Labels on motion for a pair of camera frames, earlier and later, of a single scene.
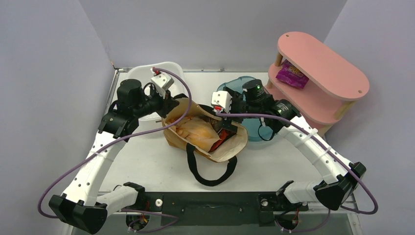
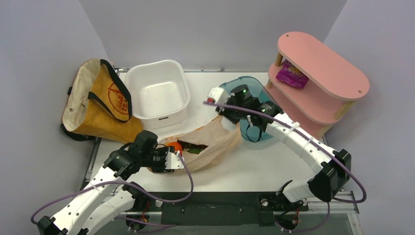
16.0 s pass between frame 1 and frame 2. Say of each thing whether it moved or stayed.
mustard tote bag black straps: moved
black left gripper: moved
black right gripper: stayed
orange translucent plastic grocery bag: moved
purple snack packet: stayed
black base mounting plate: stayed
